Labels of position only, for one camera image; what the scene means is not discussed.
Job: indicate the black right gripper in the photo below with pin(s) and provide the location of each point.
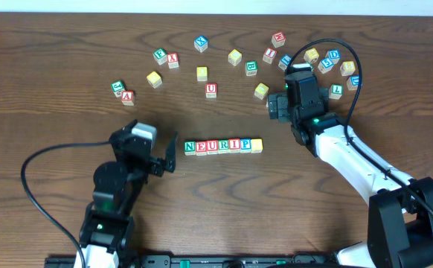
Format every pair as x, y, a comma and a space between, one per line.
278, 106

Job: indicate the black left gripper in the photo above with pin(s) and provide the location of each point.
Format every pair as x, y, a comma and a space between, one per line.
157, 164

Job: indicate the red U block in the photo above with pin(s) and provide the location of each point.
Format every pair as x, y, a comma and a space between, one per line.
210, 90
212, 147

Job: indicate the green B block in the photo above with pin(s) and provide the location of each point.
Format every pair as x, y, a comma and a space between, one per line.
251, 68

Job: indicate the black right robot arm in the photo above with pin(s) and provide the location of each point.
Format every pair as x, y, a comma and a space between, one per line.
400, 217

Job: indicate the red A block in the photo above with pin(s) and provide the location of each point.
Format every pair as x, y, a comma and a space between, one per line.
128, 98

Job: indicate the yellow monkey picture block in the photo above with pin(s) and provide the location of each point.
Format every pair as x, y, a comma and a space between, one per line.
311, 55

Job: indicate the blue P block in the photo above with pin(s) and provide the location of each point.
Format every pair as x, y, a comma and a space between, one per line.
245, 145

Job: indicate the yellow O block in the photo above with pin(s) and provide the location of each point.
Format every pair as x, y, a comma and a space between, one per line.
202, 73

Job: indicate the blue D block rear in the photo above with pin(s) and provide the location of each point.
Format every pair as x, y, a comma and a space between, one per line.
333, 55

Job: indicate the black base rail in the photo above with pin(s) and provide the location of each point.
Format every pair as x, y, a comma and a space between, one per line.
201, 261

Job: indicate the red Y block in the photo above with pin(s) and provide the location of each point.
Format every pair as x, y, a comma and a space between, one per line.
173, 60

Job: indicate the green 7 block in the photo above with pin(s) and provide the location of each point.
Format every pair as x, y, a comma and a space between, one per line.
336, 91

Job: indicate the blue 5 block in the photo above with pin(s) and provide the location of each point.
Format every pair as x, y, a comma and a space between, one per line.
325, 65

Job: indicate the green R block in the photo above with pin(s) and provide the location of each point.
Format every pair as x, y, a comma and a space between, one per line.
223, 146

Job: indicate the blue X block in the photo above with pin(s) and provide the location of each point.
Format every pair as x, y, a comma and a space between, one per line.
201, 44

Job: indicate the green F block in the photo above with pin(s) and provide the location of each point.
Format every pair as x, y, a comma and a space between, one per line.
160, 56

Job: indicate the red i block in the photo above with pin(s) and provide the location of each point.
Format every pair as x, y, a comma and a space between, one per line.
234, 145
269, 55

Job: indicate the blue d block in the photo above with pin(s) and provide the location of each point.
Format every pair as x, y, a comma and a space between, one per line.
353, 83
333, 55

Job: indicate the green N block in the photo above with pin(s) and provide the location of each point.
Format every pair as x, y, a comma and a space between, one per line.
190, 148

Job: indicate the blue L block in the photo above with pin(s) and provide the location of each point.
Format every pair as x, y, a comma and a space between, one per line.
284, 62

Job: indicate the red H block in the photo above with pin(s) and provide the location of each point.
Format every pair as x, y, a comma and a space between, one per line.
278, 39

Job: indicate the red E block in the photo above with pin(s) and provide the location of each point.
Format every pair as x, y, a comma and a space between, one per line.
201, 148

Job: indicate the blue D block front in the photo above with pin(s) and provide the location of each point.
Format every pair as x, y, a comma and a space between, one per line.
353, 83

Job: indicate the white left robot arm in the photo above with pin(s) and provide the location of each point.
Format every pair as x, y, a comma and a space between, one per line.
108, 225

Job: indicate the green J block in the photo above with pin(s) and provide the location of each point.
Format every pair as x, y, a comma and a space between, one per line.
118, 88

